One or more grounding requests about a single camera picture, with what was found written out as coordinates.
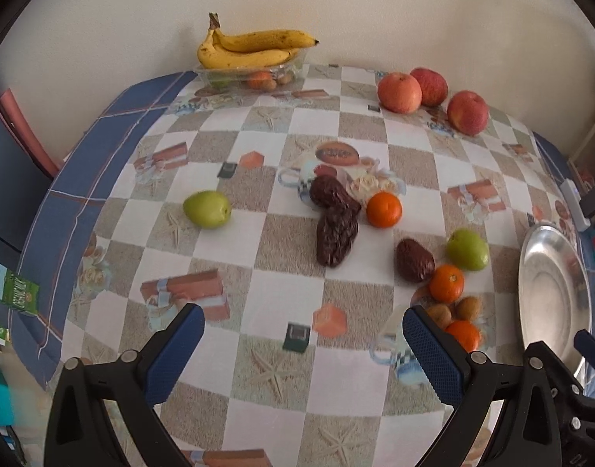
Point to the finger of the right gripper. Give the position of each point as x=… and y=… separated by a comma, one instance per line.
x=584, y=343

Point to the orange tangerine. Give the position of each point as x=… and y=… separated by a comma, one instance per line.
x=466, y=334
x=447, y=284
x=384, y=210

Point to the green carton box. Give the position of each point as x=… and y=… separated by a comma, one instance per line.
x=17, y=292

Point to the silver metal bowl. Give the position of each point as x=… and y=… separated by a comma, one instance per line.
x=553, y=294

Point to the lower yellow banana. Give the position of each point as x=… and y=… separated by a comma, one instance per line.
x=213, y=56

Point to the dark red back apple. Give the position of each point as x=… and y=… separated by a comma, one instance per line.
x=433, y=86

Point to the dark blue chair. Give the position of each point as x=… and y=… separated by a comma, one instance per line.
x=22, y=188

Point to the checkered printed tablecloth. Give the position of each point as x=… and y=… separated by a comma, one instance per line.
x=289, y=370

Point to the yellow banana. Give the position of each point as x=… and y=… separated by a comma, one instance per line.
x=213, y=56
x=261, y=40

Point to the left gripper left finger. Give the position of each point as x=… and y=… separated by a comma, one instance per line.
x=80, y=432

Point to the dark date long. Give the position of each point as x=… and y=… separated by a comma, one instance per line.
x=336, y=232

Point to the red right apple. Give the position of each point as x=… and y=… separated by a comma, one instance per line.
x=467, y=113

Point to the white power strip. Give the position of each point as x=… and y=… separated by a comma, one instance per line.
x=572, y=199

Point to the green fruit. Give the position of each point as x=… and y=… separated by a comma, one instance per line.
x=467, y=250
x=208, y=209

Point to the clear plastic fruit tray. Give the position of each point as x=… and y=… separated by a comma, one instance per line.
x=254, y=79

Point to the upper yellow banana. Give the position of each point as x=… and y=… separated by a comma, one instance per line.
x=261, y=40

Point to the black power adapter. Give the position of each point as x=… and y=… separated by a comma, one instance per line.
x=587, y=204

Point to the brown longan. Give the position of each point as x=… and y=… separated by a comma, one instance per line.
x=441, y=315
x=468, y=308

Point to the pale red apple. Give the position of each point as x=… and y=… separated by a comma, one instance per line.
x=399, y=93

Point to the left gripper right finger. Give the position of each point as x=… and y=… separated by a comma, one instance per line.
x=526, y=433

